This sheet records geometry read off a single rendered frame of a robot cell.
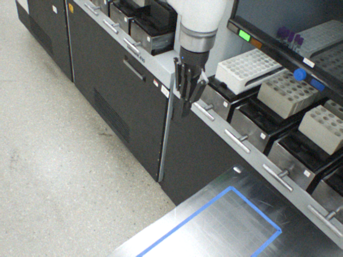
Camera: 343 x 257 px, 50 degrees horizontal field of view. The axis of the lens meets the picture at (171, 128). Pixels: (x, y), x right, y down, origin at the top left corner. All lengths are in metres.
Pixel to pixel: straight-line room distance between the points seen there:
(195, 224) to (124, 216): 0.98
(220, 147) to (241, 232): 0.46
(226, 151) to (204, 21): 0.49
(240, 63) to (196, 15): 0.36
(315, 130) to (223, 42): 0.38
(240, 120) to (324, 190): 0.30
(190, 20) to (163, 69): 0.48
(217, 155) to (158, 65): 0.38
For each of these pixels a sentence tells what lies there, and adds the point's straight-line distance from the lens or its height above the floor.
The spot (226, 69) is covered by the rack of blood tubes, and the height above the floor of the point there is 0.87.
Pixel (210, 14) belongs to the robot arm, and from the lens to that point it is 0.84.
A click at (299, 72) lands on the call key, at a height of 0.99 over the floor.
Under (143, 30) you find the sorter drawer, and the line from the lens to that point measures 1.36.
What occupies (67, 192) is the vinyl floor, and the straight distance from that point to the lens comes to 1.84.
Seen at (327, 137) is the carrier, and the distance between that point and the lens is 1.01.
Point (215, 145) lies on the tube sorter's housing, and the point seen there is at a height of 0.62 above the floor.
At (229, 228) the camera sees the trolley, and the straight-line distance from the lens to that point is 0.80.
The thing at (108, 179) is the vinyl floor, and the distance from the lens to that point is 1.86.
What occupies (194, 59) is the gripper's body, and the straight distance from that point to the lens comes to 0.91.
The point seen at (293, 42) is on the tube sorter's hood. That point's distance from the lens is 0.98.
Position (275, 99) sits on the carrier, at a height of 0.86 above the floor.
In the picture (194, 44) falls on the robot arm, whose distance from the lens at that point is 0.88.
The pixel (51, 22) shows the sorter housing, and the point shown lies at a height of 0.39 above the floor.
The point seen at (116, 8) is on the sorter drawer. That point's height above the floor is 0.80.
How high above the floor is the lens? 1.49
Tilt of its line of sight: 44 degrees down
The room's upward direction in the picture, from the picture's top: 8 degrees clockwise
